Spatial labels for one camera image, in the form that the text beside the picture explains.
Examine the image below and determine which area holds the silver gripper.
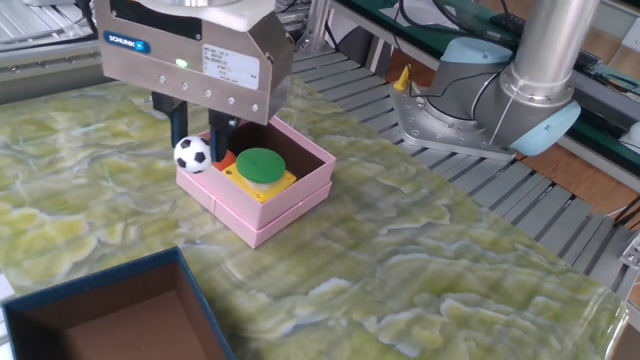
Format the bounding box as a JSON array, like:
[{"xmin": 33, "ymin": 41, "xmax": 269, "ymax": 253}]
[{"xmin": 93, "ymin": 0, "xmax": 295, "ymax": 164}]

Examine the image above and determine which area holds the small soccer ball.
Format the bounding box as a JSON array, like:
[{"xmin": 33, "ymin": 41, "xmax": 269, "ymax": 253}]
[{"xmin": 173, "ymin": 135, "xmax": 213, "ymax": 175}]

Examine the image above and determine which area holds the orange mini basketball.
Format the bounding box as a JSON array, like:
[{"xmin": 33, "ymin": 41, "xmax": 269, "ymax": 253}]
[{"xmin": 212, "ymin": 149, "xmax": 237, "ymax": 172}]

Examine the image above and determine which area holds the yellow box green push button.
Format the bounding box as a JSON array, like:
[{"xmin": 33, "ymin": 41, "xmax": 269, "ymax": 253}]
[{"xmin": 221, "ymin": 147, "xmax": 297, "ymax": 204}]

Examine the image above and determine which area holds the dark blue box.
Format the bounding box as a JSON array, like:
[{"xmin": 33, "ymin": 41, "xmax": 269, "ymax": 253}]
[{"xmin": 1, "ymin": 246, "xmax": 236, "ymax": 360}]

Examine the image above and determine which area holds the pink open box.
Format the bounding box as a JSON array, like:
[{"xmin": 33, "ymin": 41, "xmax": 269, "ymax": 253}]
[{"xmin": 175, "ymin": 115, "xmax": 337, "ymax": 250}]

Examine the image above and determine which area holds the small yellow plastic piece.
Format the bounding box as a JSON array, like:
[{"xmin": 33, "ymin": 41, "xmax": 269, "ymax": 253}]
[{"xmin": 392, "ymin": 63, "xmax": 413, "ymax": 93}]

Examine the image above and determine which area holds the green marble pattern mat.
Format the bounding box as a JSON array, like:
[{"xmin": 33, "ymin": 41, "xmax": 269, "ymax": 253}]
[{"xmin": 0, "ymin": 52, "xmax": 629, "ymax": 360}]

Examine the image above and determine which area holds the white zip tie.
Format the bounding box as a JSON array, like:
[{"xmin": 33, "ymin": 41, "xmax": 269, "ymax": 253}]
[{"xmin": 487, "ymin": 87, "xmax": 521, "ymax": 148}]

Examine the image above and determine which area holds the black keyboard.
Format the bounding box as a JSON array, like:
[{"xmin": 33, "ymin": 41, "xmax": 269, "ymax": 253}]
[{"xmin": 489, "ymin": 12, "xmax": 604, "ymax": 71}]

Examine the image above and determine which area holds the aluminium table rail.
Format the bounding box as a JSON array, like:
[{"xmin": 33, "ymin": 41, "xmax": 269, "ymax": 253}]
[{"xmin": 0, "ymin": 19, "xmax": 114, "ymax": 106}]

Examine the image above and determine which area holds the aluminium upright post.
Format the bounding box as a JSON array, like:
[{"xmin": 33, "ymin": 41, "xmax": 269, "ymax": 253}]
[{"xmin": 299, "ymin": 0, "xmax": 334, "ymax": 51}]

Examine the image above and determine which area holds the black cable black plug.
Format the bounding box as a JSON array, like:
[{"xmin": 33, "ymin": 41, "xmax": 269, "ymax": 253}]
[{"xmin": 0, "ymin": 0, "xmax": 99, "ymax": 51}]

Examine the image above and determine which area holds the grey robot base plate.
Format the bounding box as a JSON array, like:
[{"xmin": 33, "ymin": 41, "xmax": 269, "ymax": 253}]
[{"xmin": 389, "ymin": 82, "xmax": 524, "ymax": 162}]

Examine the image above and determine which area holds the metal corner bracket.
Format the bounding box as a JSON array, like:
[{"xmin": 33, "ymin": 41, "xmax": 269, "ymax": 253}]
[{"xmin": 619, "ymin": 232, "xmax": 640, "ymax": 271}]

